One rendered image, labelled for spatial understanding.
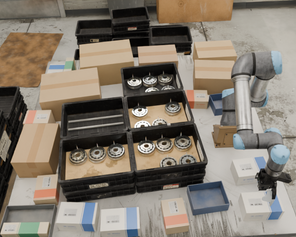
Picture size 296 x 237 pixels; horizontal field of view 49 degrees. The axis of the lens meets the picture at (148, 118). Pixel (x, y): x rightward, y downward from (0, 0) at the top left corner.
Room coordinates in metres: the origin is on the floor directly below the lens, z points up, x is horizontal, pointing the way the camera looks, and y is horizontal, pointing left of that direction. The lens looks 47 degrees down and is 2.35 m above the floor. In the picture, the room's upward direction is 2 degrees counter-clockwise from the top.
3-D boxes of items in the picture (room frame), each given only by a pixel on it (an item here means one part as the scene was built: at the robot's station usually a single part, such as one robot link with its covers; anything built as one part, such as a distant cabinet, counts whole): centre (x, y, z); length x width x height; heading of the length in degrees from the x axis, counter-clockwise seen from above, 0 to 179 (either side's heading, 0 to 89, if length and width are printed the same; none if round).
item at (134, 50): (2.78, 0.15, 0.31); 0.40 x 0.30 x 0.34; 91
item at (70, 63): (2.02, 0.61, 0.79); 0.24 x 0.06 x 0.06; 1
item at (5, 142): (1.60, 1.13, 0.41); 0.31 x 0.02 x 0.16; 1
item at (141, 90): (1.72, -0.03, 0.87); 0.40 x 0.30 x 0.11; 97
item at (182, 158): (1.06, -0.22, 0.86); 0.10 x 0.10 x 0.01
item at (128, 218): (0.76, 0.16, 0.75); 0.20 x 0.12 x 0.09; 92
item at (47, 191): (0.98, 0.59, 0.74); 0.16 x 0.12 x 0.07; 3
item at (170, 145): (1.19, -0.09, 0.86); 0.10 x 0.10 x 0.01
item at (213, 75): (1.88, -0.51, 0.78); 0.30 x 0.22 x 0.16; 84
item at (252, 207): (0.83, -0.59, 0.75); 0.20 x 0.12 x 0.09; 91
